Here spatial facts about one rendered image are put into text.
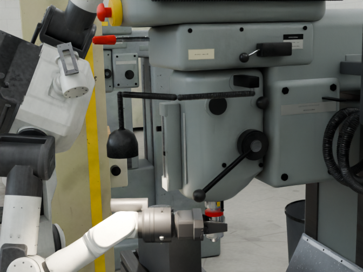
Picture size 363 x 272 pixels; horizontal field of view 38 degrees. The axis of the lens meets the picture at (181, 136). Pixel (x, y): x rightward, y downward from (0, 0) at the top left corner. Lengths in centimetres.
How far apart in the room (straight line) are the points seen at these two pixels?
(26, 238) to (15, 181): 14
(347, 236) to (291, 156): 35
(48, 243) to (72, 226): 125
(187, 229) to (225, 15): 52
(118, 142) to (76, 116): 31
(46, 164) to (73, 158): 165
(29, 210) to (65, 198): 169
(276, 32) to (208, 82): 19
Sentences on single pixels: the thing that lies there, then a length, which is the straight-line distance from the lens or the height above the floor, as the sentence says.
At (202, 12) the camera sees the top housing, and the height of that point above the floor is 175.
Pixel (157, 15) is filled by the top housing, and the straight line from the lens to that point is 110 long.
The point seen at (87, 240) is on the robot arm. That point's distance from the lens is 133.
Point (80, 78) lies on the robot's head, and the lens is 137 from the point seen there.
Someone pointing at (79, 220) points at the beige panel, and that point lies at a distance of 309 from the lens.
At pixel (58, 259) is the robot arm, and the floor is 118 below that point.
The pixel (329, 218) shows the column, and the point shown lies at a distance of 158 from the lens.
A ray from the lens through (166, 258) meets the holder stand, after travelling 169.
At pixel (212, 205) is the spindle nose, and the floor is 129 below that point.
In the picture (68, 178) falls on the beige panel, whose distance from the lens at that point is 301.
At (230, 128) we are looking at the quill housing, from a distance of 121.
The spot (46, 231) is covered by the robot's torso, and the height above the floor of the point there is 107.
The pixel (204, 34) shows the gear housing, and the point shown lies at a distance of 114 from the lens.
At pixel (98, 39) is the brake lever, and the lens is 129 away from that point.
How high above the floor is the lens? 170
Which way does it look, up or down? 11 degrees down
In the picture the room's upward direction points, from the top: 2 degrees counter-clockwise
